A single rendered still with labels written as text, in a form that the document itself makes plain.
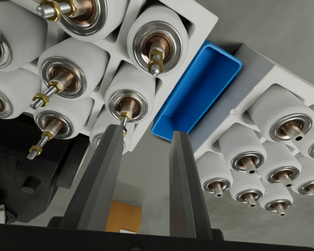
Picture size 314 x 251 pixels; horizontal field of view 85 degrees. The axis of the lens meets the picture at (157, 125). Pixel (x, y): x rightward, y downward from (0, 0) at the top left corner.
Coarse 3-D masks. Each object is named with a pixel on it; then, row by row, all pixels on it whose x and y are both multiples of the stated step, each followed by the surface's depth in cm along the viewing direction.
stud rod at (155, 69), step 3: (156, 54) 22; (153, 57) 22; (156, 57) 21; (159, 57) 22; (153, 66) 19; (156, 66) 19; (153, 69) 19; (156, 69) 19; (153, 72) 19; (156, 72) 19; (153, 75) 19; (156, 75) 19
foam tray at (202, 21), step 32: (0, 0) 32; (32, 0) 29; (160, 0) 28; (192, 0) 28; (64, 32) 34; (128, 32) 31; (192, 32) 31; (32, 64) 35; (96, 96) 39; (160, 96) 39
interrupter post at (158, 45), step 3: (156, 42) 25; (159, 42) 25; (153, 45) 24; (156, 45) 23; (159, 45) 24; (162, 45) 25; (150, 48) 25; (153, 48) 23; (156, 48) 23; (159, 48) 23; (162, 48) 24; (150, 51) 23; (162, 51) 23
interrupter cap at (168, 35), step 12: (144, 24) 24; (156, 24) 24; (168, 24) 23; (144, 36) 25; (156, 36) 25; (168, 36) 24; (132, 48) 26; (144, 48) 26; (168, 48) 26; (180, 48) 25; (144, 60) 27; (168, 60) 27
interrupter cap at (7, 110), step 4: (0, 92) 31; (0, 96) 32; (4, 96) 32; (0, 100) 32; (4, 100) 32; (8, 100) 32; (0, 104) 33; (4, 104) 33; (8, 104) 33; (0, 108) 34; (4, 108) 33; (8, 108) 33; (12, 108) 34; (0, 112) 34; (4, 112) 34; (8, 112) 34; (12, 112) 34; (0, 116) 35; (4, 116) 35; (8, 116) 34
